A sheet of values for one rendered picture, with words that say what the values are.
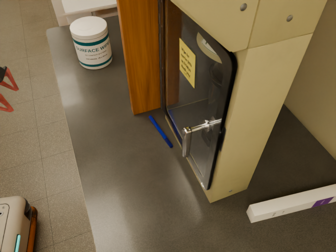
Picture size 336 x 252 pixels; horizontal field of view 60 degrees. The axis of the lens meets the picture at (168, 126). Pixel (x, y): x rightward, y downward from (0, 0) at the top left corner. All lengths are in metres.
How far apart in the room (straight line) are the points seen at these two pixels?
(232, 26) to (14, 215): 1.47
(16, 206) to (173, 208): 1.07
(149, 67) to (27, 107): 1.79
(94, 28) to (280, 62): 0.76
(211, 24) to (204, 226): 0.52
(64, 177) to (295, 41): 1.75
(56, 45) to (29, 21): 2.30
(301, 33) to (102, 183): 0.60
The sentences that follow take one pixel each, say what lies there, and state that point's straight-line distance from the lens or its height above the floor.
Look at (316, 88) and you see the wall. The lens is 0.99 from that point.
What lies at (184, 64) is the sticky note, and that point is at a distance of 0.62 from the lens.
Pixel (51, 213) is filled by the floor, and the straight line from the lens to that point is 1.92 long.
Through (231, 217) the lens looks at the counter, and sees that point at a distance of 0.78.
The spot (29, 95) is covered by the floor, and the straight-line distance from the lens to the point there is 2.64.
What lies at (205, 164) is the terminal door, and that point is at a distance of 0.67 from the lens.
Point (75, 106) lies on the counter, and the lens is 1.03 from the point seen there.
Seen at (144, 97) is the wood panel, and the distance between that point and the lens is 0.92.
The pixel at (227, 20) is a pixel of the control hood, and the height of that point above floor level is 1.46.
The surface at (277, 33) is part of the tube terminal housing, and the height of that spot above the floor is 1.42.
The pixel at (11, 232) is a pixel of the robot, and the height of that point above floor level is 0.27.
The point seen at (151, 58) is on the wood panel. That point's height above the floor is 1.15.
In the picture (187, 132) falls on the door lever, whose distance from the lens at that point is 0.57.
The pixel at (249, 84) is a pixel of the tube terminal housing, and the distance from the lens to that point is 0.47.
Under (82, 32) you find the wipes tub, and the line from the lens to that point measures 1.10.
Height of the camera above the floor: 1.64
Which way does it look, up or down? 50 degrees down
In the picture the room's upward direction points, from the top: straight up
